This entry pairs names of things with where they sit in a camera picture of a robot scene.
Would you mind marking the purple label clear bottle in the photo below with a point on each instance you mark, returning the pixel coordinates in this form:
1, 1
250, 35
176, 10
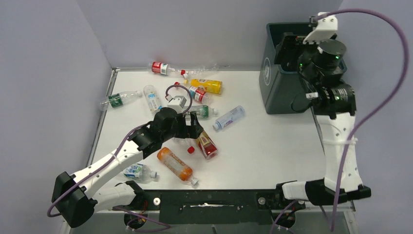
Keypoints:
230, 117

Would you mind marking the red blue label bottle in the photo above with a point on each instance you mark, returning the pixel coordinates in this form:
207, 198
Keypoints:
198, 94

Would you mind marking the red label bottle at back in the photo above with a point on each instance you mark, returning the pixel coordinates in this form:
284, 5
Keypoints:
166, 69

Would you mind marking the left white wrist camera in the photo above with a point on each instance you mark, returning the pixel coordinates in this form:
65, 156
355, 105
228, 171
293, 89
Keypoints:
178, 104

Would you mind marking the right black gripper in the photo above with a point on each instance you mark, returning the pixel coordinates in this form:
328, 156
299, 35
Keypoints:
290, 42

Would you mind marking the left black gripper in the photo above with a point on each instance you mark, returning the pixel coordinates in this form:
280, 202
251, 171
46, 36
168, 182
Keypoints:
195, 128

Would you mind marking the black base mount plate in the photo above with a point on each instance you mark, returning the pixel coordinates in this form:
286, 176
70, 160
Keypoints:
177, 207

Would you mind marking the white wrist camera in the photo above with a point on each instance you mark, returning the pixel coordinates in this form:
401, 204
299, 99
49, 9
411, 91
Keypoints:
324, 26
178, 104

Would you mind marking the slim white label bottle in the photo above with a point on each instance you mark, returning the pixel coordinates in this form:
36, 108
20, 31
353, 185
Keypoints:
152, 98

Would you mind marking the red Nongfu label bottle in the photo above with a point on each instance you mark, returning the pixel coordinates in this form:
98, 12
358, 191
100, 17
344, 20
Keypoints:
185, 144

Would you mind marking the green tea bottle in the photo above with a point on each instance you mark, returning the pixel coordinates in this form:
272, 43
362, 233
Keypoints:
202, 112

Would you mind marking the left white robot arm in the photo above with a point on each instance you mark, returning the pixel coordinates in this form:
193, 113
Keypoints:
79, 195

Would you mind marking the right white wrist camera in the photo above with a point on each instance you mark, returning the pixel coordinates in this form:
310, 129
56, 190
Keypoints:
324, 26

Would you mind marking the dark green plastic bin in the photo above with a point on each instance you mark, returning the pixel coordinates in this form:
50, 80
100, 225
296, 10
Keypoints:
285, 92

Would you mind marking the clear crushed bottle at back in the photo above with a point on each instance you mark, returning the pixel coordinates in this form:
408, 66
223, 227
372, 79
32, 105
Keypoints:
200, 71

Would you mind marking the green label bottle far left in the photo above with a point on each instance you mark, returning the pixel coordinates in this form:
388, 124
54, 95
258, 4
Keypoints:
119, 99

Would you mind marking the yellow juice bottle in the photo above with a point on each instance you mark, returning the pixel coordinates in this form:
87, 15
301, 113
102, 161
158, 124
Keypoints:
211, 86

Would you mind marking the orange tea bottle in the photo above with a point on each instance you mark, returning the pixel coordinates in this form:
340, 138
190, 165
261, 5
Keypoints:
177, 166

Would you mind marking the gold red energy drink bottle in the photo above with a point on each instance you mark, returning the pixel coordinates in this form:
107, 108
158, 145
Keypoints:
207, 146

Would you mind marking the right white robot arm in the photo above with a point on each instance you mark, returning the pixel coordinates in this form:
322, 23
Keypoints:
341, 182

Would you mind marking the blue white label bottle front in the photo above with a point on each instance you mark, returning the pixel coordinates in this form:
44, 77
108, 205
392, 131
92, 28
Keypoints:
140, 172

